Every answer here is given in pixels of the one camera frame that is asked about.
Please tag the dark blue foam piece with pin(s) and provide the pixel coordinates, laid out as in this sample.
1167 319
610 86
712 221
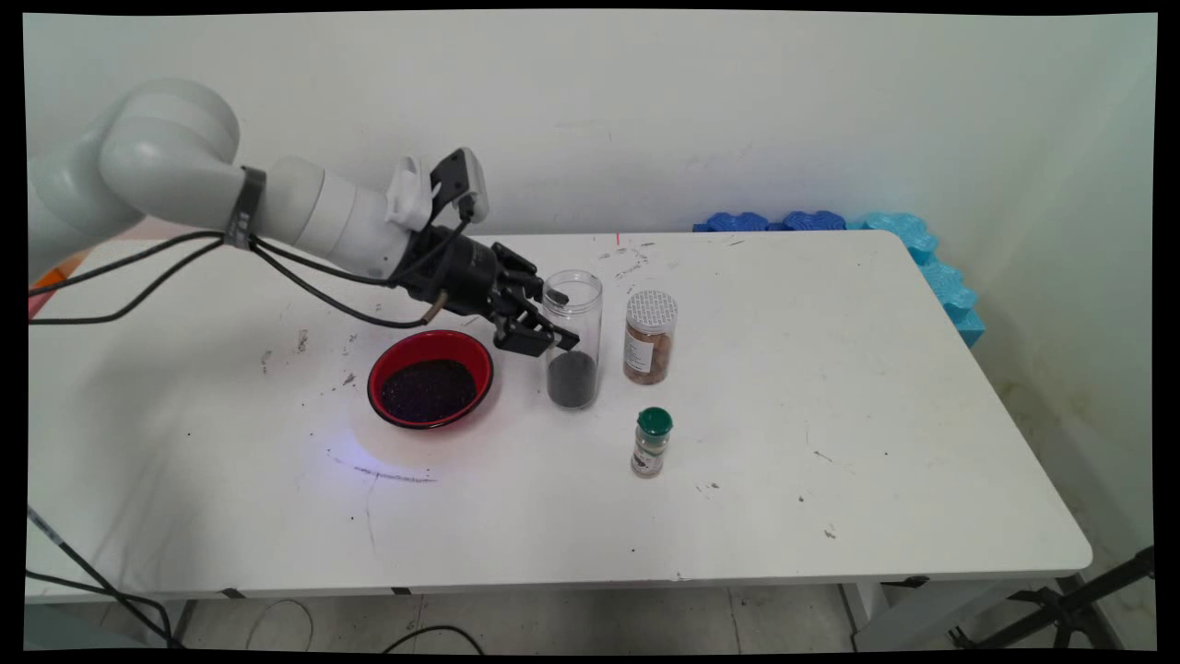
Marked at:
735 222
815 221

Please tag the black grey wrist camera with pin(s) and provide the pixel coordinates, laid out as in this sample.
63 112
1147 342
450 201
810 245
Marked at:
461 183

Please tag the red bowl with black seeds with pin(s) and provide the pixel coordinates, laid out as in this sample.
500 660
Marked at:
430 387

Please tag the black tripod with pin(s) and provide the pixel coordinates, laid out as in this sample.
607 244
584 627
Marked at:
1074 609

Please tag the spice bottle with green cap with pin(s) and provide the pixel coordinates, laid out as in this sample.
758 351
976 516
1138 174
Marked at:
653 443

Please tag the clear jar with black seeds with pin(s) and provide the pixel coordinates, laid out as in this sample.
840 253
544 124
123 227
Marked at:
573 378

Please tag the snack jar with white lid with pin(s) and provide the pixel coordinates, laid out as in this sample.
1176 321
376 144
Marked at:
650 346

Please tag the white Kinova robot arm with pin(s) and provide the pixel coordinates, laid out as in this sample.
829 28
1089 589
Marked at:
166 157

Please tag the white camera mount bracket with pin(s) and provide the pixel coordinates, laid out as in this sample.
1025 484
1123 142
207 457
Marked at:
410 195

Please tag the white table leg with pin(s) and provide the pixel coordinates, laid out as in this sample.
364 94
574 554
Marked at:
862 609

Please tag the light blue foam piece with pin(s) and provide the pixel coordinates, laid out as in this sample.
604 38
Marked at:
896 231
949 293

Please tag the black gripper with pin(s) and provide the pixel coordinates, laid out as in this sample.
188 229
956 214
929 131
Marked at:
456 272

